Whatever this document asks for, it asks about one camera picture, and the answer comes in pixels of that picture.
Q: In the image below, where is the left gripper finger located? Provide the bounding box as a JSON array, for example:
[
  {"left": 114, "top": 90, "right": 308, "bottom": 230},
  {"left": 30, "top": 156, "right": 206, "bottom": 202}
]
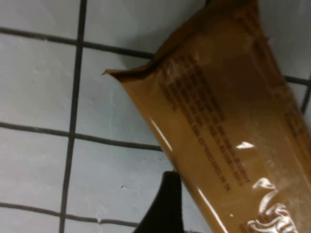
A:
[{"left": 135, "top": 171, "right": 186, "bottom": 233}]

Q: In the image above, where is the small orange snack packet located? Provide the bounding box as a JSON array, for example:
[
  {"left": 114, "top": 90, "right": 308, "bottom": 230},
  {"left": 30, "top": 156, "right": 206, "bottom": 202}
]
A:
[{"left": 101, "top": 0, "right": 311, "bottom": 233}]

